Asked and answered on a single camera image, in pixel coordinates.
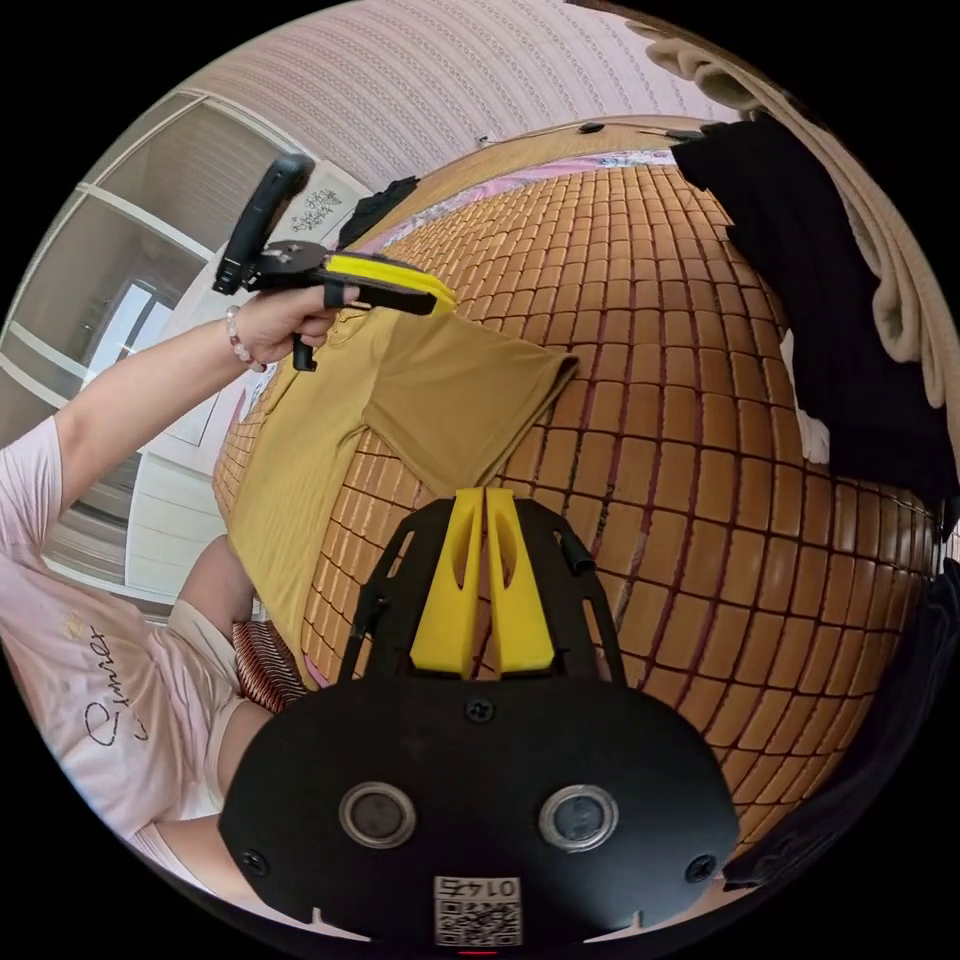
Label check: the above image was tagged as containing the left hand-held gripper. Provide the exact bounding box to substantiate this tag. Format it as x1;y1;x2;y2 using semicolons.
243;238;458;374

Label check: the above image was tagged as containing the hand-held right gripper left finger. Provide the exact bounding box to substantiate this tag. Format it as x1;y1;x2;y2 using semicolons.
410;488;485;680

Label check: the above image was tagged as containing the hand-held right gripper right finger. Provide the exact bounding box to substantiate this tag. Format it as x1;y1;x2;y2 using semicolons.
485;488;557;675

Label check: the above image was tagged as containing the yellow short sleeve shirt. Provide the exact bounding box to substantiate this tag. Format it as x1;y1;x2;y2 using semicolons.
227;303;580;693

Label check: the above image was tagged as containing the person's left forearm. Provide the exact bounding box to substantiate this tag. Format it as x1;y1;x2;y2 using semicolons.
53;305;260;513

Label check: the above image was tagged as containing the person's left hand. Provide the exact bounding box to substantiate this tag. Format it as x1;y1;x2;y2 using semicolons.
238;280;359;370

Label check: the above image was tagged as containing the black garment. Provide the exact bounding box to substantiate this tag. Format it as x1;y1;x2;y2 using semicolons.
337;175;421;250

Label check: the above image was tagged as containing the bed with woven mat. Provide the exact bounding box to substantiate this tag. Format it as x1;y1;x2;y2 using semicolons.
212;116;948;864

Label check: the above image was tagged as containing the white cupboard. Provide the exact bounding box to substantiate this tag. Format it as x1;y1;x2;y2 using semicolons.
0;88;369;609

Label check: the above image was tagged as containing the person's body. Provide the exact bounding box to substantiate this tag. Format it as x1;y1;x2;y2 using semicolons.
0;416;320;905

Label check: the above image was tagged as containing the dark navy garment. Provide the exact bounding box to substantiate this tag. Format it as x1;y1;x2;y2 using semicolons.
721;556;960;892

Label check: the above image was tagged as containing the pile of clothes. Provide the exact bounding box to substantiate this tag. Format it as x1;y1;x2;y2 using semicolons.
669;116;960;526

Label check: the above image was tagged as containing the beige blanket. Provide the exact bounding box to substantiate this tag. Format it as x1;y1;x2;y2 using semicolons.
643;20;952;412

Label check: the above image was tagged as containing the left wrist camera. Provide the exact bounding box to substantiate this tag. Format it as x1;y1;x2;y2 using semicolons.
212;153;317;295

